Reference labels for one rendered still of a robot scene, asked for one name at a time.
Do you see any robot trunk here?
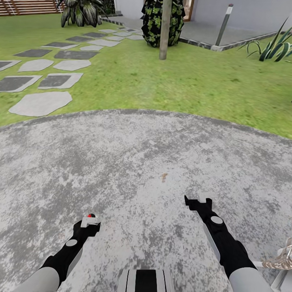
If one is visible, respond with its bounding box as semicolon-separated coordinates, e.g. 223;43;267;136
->
117;270;175;292

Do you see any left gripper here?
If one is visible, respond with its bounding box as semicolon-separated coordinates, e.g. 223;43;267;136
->
73;220;101;240

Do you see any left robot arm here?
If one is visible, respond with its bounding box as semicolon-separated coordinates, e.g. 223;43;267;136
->
11;216;101;292

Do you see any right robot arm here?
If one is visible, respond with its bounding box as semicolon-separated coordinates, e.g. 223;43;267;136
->
185;192;273;292

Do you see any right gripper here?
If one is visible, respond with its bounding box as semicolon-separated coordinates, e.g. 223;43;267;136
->
185;196;212;214

